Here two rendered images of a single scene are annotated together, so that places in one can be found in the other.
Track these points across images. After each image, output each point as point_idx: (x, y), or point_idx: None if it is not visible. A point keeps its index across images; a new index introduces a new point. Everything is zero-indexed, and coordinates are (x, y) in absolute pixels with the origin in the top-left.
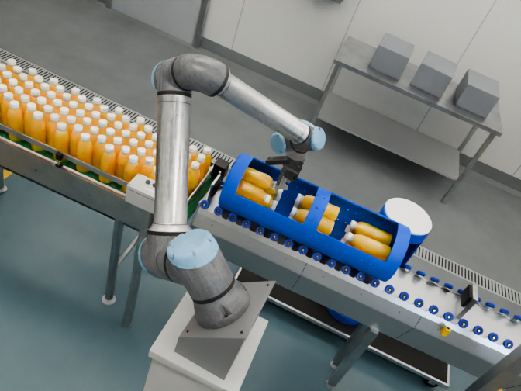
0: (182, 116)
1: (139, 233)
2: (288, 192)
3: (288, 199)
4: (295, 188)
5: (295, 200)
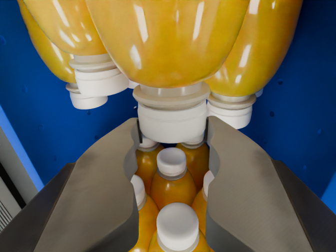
0: None
1: None
2: (287, 120)
3: (262, 117)
4: (301, 159)
5: (263, 139)
